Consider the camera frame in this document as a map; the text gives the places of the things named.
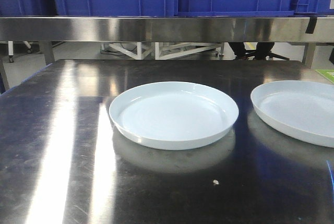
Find light blue plate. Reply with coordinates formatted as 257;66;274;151
109;81;239;150
250;80;333;148

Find person's shoes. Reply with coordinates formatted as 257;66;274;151
228;42;289;60

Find black tape strip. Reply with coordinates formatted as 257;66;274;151
305;16;317;34

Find green mat corner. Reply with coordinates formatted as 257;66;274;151
316;69;334;83

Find white metal frame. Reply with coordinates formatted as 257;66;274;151
100;42;224;60

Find stainless steel shelf rail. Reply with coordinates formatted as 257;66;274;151
1;17;333;43

